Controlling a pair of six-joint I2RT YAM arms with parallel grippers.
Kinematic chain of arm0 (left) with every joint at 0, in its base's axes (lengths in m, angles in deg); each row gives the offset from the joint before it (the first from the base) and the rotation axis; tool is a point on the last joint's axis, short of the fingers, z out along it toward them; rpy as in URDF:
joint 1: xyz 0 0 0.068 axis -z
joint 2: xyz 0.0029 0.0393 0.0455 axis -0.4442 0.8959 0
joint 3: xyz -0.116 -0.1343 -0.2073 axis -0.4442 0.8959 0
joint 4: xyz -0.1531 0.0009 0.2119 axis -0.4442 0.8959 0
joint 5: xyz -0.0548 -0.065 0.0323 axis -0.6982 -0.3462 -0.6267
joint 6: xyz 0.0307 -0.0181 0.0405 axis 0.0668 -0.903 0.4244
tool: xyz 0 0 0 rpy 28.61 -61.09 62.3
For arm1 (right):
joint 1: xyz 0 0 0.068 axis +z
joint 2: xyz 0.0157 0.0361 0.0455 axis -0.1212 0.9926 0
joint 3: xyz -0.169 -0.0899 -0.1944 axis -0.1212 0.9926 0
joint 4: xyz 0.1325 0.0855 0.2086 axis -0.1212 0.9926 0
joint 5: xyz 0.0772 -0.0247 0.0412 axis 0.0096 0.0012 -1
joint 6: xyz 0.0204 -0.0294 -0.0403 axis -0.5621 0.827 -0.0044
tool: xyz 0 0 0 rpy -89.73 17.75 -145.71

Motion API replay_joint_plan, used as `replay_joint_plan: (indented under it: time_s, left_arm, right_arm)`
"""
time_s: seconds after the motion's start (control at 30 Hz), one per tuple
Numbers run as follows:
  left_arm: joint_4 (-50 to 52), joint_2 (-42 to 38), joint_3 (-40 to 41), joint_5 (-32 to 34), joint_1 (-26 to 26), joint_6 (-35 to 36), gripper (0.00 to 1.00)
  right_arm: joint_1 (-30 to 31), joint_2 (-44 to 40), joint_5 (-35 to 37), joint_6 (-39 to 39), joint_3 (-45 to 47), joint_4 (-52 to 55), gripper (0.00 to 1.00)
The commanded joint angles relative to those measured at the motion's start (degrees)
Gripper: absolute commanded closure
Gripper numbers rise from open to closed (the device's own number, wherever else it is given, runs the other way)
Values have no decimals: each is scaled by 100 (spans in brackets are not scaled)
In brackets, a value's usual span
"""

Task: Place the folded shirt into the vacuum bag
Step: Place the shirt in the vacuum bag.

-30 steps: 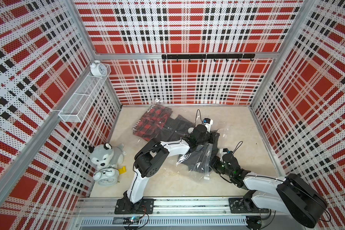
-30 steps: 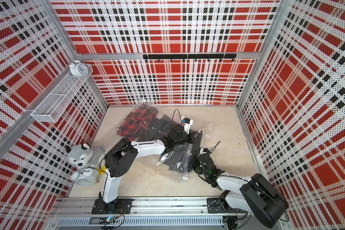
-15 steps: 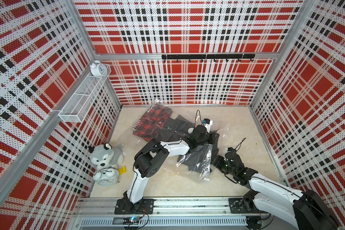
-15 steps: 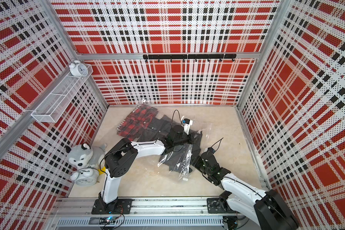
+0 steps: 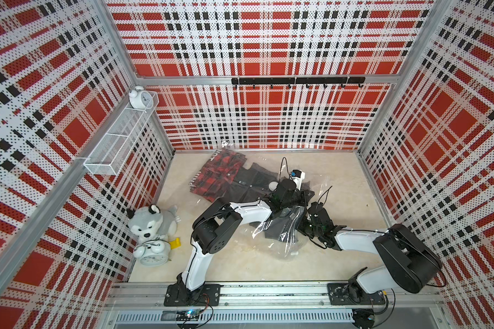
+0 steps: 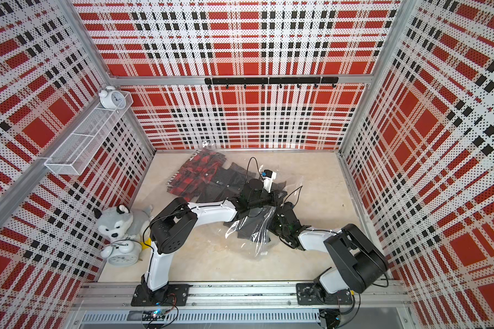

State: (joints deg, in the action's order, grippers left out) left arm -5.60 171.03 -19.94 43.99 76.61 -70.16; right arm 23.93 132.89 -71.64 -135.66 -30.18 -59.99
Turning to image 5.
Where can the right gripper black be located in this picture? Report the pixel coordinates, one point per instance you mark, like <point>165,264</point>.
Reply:
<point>300,227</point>

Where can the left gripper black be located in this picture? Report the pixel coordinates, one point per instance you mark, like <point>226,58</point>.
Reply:
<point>304,198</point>

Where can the clear plastic vacuum bag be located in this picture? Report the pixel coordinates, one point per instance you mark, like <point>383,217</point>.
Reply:
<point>262,243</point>

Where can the red black plaid shirt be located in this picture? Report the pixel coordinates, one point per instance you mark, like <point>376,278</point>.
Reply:
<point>217,174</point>

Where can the dark pinstriped shirt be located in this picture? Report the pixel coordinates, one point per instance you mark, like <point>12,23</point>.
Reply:
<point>282,224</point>

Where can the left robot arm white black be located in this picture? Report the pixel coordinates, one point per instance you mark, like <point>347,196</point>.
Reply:
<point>214,229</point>

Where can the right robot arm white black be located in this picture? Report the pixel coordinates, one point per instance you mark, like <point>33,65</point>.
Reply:
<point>407,263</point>

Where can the yellow small block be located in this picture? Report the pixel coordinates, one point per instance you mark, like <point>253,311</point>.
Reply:
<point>176,243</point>

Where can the grey husky plush toy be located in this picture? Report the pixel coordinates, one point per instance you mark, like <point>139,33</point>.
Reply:
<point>151,223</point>

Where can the white alarm clock on floor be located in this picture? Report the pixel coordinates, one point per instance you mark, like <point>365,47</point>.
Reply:
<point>153,253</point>

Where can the white alarm clock on shelf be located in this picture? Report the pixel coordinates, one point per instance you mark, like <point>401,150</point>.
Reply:
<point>140,99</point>

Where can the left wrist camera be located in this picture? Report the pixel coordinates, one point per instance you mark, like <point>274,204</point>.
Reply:
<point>297,176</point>

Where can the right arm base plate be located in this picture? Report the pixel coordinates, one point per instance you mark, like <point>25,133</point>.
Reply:
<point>350,294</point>

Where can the black hook rail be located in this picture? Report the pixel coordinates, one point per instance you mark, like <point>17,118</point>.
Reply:
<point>298,80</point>

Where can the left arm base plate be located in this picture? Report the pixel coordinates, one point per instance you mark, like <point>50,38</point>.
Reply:
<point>178,295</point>

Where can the electronics board with cables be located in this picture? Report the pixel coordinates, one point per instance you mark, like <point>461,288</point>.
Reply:
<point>192,318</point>

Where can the white wire mesh shelf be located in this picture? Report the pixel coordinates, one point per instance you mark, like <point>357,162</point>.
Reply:
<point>111,153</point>

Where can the aluminium mounting rail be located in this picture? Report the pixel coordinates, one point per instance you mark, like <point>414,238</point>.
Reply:
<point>259,295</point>

